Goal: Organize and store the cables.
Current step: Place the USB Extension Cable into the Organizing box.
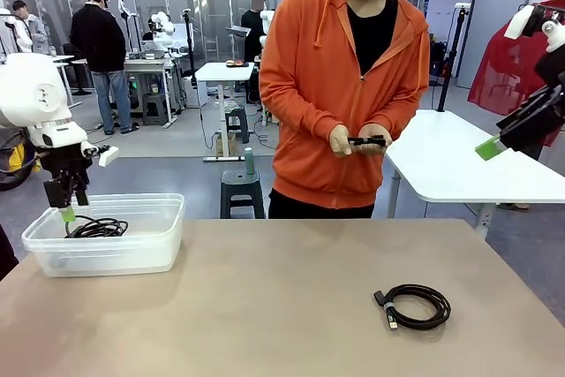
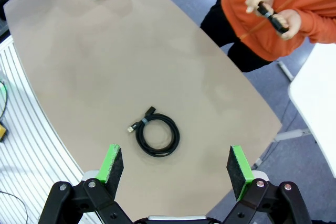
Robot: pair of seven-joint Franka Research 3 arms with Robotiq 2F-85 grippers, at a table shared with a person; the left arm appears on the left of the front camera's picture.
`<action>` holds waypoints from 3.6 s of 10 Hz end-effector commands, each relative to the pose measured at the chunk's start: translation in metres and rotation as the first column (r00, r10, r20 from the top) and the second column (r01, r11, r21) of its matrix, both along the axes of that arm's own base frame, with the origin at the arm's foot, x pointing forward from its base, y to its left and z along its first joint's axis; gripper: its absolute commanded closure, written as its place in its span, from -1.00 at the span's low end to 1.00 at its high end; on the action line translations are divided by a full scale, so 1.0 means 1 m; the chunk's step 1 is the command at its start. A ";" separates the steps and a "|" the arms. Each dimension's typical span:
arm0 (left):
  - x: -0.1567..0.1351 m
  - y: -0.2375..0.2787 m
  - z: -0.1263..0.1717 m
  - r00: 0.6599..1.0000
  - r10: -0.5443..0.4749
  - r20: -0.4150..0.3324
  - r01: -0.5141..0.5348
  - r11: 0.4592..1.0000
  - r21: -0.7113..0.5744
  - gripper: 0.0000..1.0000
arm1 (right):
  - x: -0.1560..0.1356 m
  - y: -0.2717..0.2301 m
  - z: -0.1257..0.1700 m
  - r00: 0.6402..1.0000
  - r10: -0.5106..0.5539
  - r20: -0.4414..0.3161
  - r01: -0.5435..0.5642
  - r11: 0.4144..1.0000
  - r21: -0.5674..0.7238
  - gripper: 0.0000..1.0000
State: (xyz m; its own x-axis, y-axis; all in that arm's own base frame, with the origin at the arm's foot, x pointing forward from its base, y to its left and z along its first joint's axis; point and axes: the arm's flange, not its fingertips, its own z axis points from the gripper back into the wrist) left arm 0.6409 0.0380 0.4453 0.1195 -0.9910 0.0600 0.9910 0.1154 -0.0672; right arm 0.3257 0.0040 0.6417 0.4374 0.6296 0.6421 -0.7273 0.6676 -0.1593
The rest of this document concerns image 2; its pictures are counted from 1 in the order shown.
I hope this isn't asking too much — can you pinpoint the person's left forearm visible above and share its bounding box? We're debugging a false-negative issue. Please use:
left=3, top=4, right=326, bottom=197
left=296, top=8, right=336, bottom=44

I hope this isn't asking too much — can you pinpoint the black braided USB cable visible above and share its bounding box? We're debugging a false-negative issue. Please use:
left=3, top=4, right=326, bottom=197
left=127, top=105, right=181, bottom=158

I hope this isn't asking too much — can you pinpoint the small yellow box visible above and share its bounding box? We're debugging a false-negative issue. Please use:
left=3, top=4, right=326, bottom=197
left=0, top=123, right=8, bottom=143

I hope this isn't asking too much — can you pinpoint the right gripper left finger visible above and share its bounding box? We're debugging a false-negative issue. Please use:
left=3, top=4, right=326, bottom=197
left=38, top=144, right=132, bottom=224

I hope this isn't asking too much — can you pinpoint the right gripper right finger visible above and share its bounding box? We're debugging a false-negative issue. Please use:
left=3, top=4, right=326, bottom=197
left=222, top=144, right=313, bottom=224

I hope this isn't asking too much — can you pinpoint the thin black cable bundle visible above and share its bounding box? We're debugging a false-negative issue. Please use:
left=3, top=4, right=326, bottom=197
left=256, top=1, right=289, bottom=35

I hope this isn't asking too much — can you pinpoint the large white table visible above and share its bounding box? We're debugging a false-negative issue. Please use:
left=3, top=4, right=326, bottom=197
left=272, top=42, right=336, bottom=179

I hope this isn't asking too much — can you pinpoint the white slatted base platform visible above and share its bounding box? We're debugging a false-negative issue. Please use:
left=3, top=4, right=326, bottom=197
left=0, top=35, right=90, bottom=224

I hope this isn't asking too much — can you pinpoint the thin black wire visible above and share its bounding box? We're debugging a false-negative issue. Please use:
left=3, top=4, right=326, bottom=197
left=0, top=191, right=28, bottom=224

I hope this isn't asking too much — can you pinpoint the person's left hand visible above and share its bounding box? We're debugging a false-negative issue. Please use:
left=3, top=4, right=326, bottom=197
left=272, top=8, right=303, bottom=41

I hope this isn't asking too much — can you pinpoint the green wire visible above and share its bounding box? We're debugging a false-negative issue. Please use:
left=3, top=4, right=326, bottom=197
left=0, top=81, right=7, bottom=120

